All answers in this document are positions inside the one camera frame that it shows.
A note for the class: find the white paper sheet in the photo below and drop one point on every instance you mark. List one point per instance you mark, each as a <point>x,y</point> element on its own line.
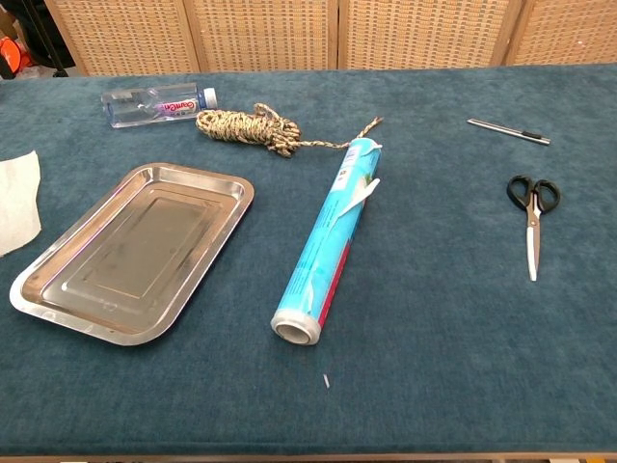
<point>17,202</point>

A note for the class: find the silver metal tray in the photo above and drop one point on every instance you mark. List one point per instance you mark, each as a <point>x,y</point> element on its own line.
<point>130,251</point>

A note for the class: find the blue cling film roll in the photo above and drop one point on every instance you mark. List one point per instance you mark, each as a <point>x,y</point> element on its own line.
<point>328,241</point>

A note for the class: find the tiny white paper scrap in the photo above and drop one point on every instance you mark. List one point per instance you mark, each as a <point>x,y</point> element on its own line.
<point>326,381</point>

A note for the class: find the teal carpet table cover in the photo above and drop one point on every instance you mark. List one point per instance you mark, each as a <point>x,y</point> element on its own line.
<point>434,337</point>

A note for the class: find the wicker folding screen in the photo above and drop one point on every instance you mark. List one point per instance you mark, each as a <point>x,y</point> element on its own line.
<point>265,34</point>

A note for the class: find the clear plastic water bottle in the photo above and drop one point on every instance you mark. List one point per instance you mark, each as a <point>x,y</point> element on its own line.
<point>140,106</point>

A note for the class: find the silver and black pen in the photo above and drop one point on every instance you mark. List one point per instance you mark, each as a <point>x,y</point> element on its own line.
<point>506,131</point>

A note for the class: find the black tripod stand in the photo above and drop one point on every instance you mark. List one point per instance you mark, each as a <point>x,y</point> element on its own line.
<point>60,72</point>

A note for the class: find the orange object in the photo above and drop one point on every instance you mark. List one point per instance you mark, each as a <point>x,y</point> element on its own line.
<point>12,53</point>

